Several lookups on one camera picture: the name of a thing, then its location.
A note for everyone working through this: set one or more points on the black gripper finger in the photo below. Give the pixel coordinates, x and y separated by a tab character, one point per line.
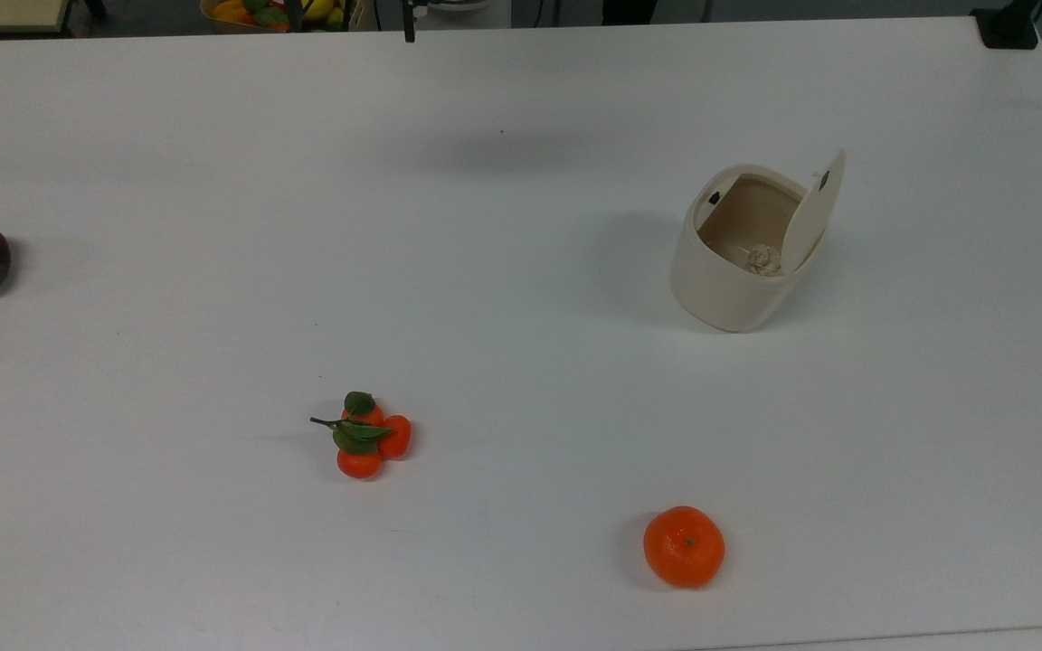
409	25

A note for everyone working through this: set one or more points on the cream garbage bin lid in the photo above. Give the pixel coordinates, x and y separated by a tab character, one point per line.
815	212

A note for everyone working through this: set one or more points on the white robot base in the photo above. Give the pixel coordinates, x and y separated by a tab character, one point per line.
471	14

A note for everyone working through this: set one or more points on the cream garbage bin body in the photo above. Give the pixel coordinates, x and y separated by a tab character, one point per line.
724	285

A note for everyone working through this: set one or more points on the basket of mixed fruit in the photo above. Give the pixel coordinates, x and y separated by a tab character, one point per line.
272	13

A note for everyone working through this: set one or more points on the beige side table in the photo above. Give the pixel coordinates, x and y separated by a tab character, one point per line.
1	14

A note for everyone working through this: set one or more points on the mandarin cluster with leaves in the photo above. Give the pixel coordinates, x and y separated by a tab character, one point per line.
365	438

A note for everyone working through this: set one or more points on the crumpled paper ball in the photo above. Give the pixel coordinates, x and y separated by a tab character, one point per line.
763	259

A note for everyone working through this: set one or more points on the large orange fruit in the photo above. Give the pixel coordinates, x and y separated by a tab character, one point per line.
684	547

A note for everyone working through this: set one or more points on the black clamp block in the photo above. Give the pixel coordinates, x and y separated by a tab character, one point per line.
1008	25

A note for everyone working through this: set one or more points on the white adjacent table edge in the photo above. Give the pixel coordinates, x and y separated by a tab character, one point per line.
919	640

